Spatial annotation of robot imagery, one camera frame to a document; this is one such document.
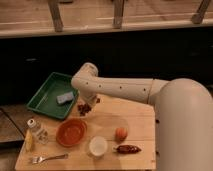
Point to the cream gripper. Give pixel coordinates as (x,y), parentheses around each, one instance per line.
(91,101)

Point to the dark red grape bunch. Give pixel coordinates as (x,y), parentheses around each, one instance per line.
(83,108)

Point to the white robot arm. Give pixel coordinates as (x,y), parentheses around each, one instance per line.
(183,110)

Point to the red bowl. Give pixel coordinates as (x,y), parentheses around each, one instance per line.
(71,132)

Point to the blue-grey sponge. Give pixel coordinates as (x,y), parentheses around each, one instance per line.
(66,97)

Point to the orange fruit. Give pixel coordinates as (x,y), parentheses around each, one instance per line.
(121,134)

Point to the small white cup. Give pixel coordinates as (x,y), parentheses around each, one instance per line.
(98,146)

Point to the green plastic tray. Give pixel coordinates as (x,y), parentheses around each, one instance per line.
(45,99)

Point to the clear plastic bottle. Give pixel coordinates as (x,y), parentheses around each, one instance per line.
(37,130)

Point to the silver fork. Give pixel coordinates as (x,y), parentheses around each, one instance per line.
(40,159)

